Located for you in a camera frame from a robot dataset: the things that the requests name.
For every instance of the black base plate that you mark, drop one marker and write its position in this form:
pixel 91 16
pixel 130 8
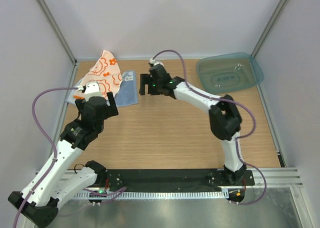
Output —
pixel 175 178

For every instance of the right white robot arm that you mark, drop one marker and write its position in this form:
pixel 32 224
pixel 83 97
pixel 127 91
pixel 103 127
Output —
pixel 224 117

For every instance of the white orange flower towel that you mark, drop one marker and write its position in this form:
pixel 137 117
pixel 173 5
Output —
pixel 106 72

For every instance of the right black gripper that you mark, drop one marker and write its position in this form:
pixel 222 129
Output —
pixel 147 79

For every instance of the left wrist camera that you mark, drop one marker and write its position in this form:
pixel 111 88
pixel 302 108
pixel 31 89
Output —
pixel 91 89

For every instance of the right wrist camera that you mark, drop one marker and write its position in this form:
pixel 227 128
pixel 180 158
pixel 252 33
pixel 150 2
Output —
pixel 153 62

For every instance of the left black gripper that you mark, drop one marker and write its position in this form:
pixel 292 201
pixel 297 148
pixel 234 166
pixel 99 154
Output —
pixel 112 110

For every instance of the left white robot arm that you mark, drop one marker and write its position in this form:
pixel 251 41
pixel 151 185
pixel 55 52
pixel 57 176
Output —
pixel 41 200

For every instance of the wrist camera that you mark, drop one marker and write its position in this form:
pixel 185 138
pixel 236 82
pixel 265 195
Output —
pixel 153 62
pixel 91 89

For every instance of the slotted metal rail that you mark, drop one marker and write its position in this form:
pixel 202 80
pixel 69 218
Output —
pixel 83 195

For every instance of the teal plastic tub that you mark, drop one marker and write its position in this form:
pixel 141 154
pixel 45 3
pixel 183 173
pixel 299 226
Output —
pixel 228 73

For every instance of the blue terry towel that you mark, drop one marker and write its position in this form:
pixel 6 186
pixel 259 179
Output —
pixel 127 94

